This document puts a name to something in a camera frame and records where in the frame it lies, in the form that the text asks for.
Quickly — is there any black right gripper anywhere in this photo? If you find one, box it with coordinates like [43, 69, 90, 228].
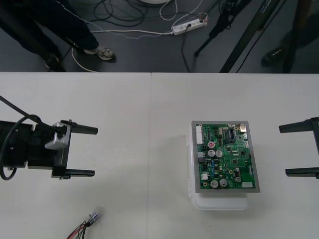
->
[278, 117, 319, 180]

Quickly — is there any large black tripod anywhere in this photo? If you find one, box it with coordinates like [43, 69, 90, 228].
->
[219, 0, 311, 74]

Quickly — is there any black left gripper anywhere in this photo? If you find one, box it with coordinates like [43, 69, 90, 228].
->
[27, 119, 99, 179]

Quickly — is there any white power strip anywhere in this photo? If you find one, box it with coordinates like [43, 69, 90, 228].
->
[171, 15, 209, 36]

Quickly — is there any white blue twisted cord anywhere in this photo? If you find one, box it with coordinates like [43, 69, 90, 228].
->
[55, 0, 163, 40]

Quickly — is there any black power cord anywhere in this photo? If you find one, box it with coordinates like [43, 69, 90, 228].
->
[180, 24, 194, 73]

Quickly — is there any black floor cable tangle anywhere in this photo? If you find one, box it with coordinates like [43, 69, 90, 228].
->
[93, 0, 180, 28]

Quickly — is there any person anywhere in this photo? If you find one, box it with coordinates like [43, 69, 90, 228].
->
[260, 22, 319, 74]

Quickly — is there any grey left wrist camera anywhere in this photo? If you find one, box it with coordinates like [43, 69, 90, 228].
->
[44, 121, 70, 151]

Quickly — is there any green circuit board, grey frame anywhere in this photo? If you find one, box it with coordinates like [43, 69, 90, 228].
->
[191, 120, 261, 195]

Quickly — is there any thin white cable loop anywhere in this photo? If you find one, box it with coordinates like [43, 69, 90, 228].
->
[159, 0, 179, 21]

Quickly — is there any white power cord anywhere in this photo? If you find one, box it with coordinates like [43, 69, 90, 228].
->
[71, 29, 175, 73]

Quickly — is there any small black tripod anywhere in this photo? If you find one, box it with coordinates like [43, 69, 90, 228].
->
[194, 0, 240, 57]

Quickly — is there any cable bundle with metal plug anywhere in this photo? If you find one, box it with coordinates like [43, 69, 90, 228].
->
[65, 212, 101, 239]

